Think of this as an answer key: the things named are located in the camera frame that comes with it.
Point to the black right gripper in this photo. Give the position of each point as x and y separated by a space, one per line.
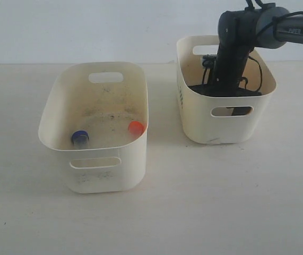
224 79

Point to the orange-capped tube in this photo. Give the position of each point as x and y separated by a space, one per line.
135 129

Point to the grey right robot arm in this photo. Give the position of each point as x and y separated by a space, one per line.
239 33

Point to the cream plastic bin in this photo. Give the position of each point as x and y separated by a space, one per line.
101 98
205 119

